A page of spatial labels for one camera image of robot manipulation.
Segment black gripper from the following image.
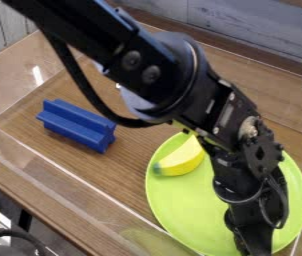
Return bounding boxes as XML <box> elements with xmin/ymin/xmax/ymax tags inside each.
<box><xmin>212</xmin><ymin>173</ymin><xmax>291</xmax><ymax>256</ymax></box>

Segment blue ridged block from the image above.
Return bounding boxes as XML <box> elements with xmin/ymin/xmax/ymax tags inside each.
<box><xmin>36</xmin><ymin>99</ymin><xmax>116</xmax><ymax>153</ymax></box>

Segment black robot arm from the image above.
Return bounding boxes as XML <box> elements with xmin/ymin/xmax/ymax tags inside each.
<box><xmin>2</xmin><ymin>0</ymin><xmax>288</xmax><ymax>256</ymax></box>

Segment green round plate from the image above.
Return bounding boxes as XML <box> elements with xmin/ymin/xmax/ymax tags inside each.
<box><xmin>144</xmin><ymin>131</ymin><xmax>302</xmax><ymax>256</ymax></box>

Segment yellow banana-shaped toy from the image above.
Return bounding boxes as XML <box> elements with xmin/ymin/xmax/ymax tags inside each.
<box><xmin>152</xmin><ymin>135</ymin><xmax>205</xmax><ymax>176</ymax></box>

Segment clear acrylic barrier wall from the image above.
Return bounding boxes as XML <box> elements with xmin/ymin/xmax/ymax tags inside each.
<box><xmin>0</xmin><ymin>11</ymin><xmax>302</xmax><ymax>256</ymax></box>

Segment black cable lower left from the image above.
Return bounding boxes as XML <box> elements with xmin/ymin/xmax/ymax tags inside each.
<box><xmin>0</xmin><ymin>228</ymin><xmax>48</xmax><ymax>256</ymax></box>

